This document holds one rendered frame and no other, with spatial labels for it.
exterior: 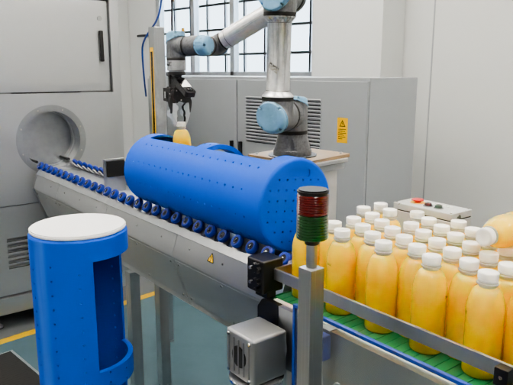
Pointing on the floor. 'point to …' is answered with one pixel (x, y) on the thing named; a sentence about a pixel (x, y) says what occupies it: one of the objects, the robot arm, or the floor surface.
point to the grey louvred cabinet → (319, 127)
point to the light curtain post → (158, 108)
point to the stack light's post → (310, 325)
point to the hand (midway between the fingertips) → (180, 123)
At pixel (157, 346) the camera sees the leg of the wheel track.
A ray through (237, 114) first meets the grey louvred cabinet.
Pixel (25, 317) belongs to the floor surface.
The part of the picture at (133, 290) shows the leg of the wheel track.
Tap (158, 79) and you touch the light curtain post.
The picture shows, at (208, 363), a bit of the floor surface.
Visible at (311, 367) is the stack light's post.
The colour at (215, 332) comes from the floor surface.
